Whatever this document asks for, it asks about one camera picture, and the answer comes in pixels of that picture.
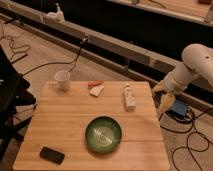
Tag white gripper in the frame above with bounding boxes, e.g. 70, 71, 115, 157
152, 72, 182, 113

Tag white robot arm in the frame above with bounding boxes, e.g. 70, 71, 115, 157
152, 44, 213, 114

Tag blue power box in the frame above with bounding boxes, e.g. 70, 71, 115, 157
169, 100, 188, 118

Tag white tube bottle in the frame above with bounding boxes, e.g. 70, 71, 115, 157
124, 84, 136, 111

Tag green bowl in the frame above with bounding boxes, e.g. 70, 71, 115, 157
85, 116, 122, 154

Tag white sponge block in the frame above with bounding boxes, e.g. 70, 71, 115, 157
89, 86, 104, 97

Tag black smartphone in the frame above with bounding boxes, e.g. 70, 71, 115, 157
39, 147, 65, 164

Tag black cables right floor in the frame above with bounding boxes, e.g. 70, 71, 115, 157
159, 106, 213, 171

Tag black cable on floor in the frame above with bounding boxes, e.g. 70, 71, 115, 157
22, 37, 90, 76

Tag white clamp on rail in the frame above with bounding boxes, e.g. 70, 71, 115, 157
46, 4, 65, 22

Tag black cable left floor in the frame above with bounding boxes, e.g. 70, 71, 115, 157
0, 19, 32, 64

